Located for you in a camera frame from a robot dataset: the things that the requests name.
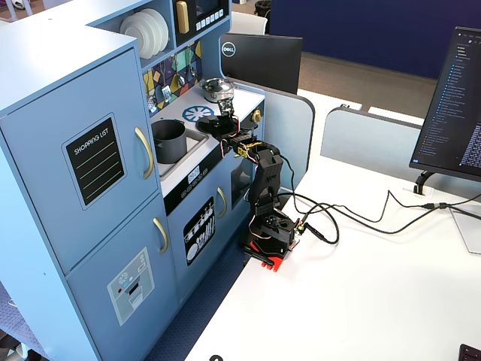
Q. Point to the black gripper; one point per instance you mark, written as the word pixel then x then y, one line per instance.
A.
pixel 213 125

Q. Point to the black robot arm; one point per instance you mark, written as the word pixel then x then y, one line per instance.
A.
pixel 268 169

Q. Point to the silver steel pot lid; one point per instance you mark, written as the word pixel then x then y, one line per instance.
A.
pixel 216 84

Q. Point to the white toy sink basin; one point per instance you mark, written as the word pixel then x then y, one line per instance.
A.
pixel 195 141

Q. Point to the silver steel toy pot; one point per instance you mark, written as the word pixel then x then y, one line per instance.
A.
pixel 212 97

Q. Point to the gold stove knob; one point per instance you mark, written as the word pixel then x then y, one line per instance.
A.
pixel 257 116

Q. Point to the gray toy pot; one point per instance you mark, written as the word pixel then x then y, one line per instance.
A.
pixel 171 148

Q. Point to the gray desk divider panel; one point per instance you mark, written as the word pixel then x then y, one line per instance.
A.
pixel 368 139
pixel 291 131

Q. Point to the black Dell monitor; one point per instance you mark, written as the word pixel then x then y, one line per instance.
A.
pixel 263 64

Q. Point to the white chair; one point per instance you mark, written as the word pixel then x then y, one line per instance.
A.
pixel 248 23

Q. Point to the white toy plate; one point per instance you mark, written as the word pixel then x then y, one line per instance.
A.
pixel 158 35
pixel 136 37
pixel 166 32

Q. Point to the black toy microwave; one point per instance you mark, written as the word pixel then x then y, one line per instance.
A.
pixel 210 15

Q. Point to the black table clamp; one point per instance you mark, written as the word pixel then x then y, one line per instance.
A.
pixel 259 256

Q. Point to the navy office partition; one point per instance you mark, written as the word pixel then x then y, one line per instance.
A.
pixel 357 30

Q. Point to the light blue toy kitchen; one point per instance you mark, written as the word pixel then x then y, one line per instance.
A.
pixel 37 113

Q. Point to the small black object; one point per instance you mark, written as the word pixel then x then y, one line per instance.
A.
pixel 215 358

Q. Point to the black monitor showing code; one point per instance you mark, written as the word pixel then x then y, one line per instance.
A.
pixel 451 113

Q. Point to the silver monitor stand base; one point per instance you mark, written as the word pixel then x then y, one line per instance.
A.
pixel 469 233

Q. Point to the black keyboard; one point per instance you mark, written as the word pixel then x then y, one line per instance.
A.
pixel 471 353

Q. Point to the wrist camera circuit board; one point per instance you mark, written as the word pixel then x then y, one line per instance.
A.
pixel 225 106

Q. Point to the red robot base plate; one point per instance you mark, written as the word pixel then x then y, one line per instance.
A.
pixel 276 264

